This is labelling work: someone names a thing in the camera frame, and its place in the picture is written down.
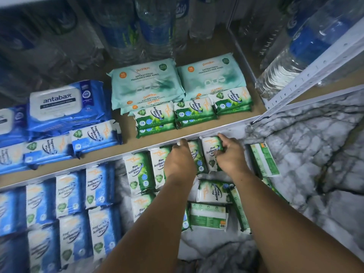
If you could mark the person's right hand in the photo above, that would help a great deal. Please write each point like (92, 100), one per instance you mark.
(233, 159)

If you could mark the person's left hand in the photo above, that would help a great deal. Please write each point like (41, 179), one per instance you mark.
(179, 165)

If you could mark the pile of wipes packets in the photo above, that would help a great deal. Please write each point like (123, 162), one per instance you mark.
(213, 191)

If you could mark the Antabax blue pack stack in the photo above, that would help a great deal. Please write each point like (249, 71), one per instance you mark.
(11, 122)
(91, 126)
(62, 102)

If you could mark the group of blue wipe packets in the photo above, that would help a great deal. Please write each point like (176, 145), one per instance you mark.
(68, 193)

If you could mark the grey metal shelf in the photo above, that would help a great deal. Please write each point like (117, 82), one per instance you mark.
(318, 68)

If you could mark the person's left forearm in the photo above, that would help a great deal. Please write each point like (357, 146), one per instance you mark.
(153, 230)

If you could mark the person's right forearm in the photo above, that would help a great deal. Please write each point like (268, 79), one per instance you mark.
(284, 224)

